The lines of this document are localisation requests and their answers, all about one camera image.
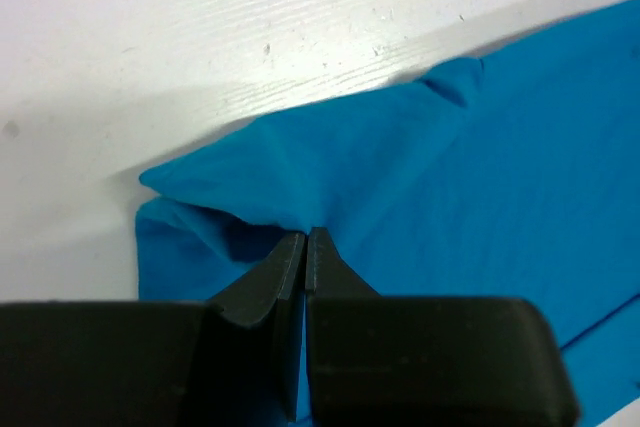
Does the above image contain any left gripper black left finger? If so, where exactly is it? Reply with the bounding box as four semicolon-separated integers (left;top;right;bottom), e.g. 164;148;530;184
1;233;305;426

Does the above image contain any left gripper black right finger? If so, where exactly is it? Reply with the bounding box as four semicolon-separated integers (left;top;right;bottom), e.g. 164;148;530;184
305;228;580;426

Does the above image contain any blue t shirt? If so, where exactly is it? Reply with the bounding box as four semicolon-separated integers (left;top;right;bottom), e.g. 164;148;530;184
135;0;639;426

